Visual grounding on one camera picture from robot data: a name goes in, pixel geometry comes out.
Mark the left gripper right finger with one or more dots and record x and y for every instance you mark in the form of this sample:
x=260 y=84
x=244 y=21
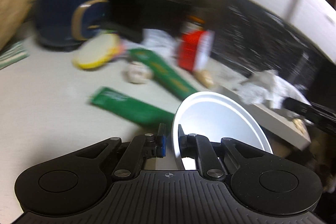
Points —
x=186 y=144

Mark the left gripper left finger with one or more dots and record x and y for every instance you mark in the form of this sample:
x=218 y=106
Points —
x=161 y=141

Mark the white instant noodle cup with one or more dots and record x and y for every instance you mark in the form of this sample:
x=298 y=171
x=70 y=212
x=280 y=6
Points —
x=215 y=116

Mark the green snack wrapper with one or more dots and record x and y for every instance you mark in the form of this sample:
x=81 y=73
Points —
x=163 y=73
x=131 y=109

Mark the green snack wrapper front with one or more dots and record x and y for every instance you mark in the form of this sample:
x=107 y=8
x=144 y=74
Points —
x=131 y=109

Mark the white garlic bulb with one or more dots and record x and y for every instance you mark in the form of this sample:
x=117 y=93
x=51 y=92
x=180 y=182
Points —
x=138 y=73

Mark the red rectangular food tray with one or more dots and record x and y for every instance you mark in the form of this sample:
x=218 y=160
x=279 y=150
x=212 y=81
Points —
x=194 y=50

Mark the clear plastic bag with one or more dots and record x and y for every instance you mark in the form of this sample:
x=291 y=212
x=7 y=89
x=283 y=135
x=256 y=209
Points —
x=160 y=42

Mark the ginger piece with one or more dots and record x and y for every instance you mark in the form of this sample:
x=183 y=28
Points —
x=204 y=77

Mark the loose clear plastic sheet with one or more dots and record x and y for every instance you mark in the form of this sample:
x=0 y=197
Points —
x=269 y=89

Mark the eggplant shaped sponge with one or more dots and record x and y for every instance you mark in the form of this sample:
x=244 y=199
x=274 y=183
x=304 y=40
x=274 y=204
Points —
x=122 y=49

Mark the black foil-wrapped oven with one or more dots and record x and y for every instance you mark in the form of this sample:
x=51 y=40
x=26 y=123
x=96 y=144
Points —
x=249 y=38

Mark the glass pickle jar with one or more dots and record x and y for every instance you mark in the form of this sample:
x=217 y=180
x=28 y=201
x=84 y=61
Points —
x=192 y=24

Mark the navy blue rice cooker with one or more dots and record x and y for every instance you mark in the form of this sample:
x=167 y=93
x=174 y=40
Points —
x=65 y=24

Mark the green striped cloth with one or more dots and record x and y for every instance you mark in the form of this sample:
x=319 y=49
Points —
x=12 y=53

